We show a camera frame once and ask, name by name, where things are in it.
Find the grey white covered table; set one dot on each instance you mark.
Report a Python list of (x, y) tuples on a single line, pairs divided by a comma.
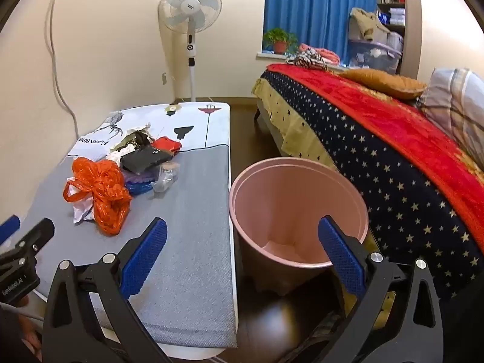
[(189, 234)]

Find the navy yellow star bedsheet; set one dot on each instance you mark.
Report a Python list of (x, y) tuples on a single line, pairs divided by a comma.
[(378, 189)]

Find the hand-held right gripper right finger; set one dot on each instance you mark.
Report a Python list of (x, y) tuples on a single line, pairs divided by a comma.
[(340, 257)]

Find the orange plastic bag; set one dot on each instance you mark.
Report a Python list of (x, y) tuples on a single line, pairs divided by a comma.
[(106, 181)]

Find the red plastic packet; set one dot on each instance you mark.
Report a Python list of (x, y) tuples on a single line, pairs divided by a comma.
[(166, 143)]

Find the potted green plant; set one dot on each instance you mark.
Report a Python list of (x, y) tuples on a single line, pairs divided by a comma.
[(279, 43)]

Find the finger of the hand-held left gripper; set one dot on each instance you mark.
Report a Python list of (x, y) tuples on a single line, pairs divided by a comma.
[(36, 236), (9, 228)]

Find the grey storage box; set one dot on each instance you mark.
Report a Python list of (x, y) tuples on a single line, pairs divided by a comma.
[(395, 39)]

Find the purple bubble wrap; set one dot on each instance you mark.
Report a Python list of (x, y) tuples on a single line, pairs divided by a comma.
[(138, 177)]

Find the clear plastic wrapper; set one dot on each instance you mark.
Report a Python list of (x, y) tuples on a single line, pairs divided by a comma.
[(164, 179)]

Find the blue curtain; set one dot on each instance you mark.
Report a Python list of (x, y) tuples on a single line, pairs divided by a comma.
[(314, 7)]

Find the beige jacket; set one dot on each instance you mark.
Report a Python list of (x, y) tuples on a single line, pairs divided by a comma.
[(365, 22)]

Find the plaid pillow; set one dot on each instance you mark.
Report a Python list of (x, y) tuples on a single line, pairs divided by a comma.
[(457, 106)]

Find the black pouch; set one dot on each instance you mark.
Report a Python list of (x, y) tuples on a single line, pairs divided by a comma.
[(143, 158)]

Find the black white striped cloth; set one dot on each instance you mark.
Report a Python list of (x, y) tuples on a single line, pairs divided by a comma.
[(308, 60)]

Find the pink cloth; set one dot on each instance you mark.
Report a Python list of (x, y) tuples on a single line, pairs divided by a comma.
[(325, 53)]

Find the white window sill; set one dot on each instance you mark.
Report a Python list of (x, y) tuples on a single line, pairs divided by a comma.
[(270, 56)]

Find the white paper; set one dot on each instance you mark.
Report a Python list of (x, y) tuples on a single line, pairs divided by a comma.
[(81, 213)]

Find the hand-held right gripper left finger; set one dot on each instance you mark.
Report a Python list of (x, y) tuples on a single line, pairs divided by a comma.
[(145, 257)]

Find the wooden bookshelf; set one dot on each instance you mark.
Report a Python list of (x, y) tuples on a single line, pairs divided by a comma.
[(410, 26)]

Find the red floral blanket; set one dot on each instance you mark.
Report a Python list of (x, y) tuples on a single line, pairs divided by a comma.
[(397, 128)]

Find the white standing fan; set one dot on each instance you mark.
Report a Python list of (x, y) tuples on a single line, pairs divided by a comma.
[(191, 45)]

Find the white foam wrap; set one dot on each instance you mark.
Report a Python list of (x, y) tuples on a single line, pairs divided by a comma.
[(113, 157)]

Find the clear storage box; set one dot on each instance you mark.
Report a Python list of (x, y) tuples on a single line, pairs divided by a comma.
[(374, 56)]

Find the brown pillow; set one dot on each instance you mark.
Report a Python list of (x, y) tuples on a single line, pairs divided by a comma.
[(385, 83)]

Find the pink plastic bin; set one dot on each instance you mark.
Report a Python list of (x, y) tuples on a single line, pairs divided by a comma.
[(287, 211)]

